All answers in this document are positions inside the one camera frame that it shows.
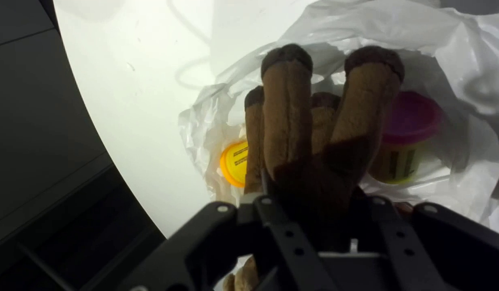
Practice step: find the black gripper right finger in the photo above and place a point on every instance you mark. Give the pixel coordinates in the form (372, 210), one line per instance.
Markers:
(429, 252)

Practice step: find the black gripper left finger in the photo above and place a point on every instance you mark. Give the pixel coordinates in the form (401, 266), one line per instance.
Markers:
(244, 253)

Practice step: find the yellow can barcode orange lid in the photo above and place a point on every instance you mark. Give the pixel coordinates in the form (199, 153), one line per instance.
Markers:
(234, 164)

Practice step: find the yellow can purple lid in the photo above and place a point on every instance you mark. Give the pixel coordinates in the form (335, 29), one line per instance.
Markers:
(412, 130)

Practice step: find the brown moose plush toy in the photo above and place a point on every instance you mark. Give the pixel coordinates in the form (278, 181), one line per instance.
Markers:
(315, 151)

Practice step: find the white plastic bag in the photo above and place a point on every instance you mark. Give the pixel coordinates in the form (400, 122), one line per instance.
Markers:
(466, 66)

